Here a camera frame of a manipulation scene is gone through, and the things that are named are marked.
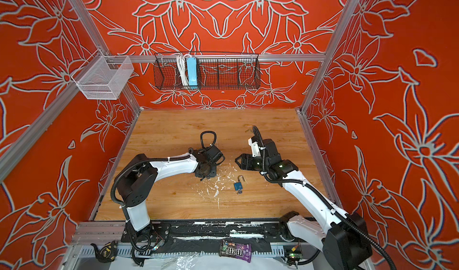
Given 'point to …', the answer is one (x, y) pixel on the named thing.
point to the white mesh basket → (103, 77)
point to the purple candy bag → (230, 249)
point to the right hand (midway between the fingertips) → (238, 160)
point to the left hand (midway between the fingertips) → (212, 172)
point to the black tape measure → (106, 253)
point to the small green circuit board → (296, 255)
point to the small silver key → (239, 192)
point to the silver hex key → (248, 129)
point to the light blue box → (192, 71)
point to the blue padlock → (238, 186)
